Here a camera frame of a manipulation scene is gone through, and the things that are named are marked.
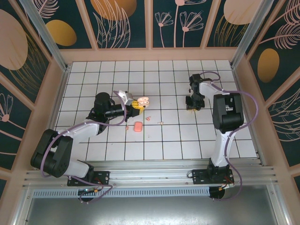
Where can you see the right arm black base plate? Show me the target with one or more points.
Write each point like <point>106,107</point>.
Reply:
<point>199,177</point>

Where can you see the small green circuit board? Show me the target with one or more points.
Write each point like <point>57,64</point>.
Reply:
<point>87,191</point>

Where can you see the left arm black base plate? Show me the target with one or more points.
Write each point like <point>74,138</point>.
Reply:
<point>103,175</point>

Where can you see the pink earbud charging case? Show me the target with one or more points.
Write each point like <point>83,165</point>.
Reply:
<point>138,126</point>

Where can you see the grey metal sheet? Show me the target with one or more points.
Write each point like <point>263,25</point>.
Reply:
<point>150,211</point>

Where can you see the aluminium mounting rail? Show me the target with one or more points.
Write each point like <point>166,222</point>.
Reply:
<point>150,171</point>

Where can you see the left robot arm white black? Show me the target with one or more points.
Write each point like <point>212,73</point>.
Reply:
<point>79,131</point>

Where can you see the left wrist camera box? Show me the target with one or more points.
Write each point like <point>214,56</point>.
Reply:
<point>125,97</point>

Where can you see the aluminium corner post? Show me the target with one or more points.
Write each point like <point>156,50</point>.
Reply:
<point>47,37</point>
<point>248,32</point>

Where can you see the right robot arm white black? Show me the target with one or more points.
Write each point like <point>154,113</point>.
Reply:
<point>227,112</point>

